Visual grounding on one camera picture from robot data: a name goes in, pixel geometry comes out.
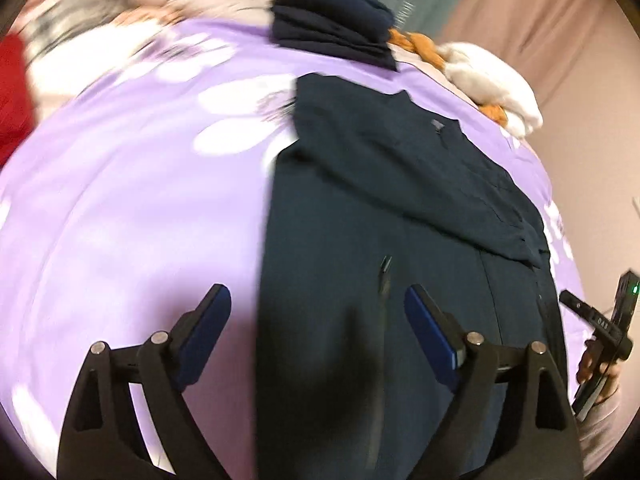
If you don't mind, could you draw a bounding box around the purple floral bed cover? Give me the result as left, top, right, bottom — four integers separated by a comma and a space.
0, 20, 588, 480

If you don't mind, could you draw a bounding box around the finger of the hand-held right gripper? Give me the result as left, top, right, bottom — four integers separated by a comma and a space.
559, 290, 603, 333

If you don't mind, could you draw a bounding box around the dark red down jacket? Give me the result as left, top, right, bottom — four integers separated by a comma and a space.
0, 35, 33, 166

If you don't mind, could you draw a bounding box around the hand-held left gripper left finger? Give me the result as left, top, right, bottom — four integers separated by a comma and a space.
56, 283, 233, 480

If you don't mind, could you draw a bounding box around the navy zip jacket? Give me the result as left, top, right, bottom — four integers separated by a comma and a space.
255, 72, 571, 480

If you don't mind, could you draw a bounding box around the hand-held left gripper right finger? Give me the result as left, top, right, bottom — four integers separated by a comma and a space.
404, 284, 585, 480

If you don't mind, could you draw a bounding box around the white and orange plush toy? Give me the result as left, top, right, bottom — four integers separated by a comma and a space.
387, 27, 545, 139

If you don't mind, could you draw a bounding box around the person's right hand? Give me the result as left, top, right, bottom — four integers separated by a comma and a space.
575, 339, 622, 403

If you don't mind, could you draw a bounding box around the stack of folded navy clothes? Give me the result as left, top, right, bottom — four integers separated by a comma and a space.
270, 0, 398, 72

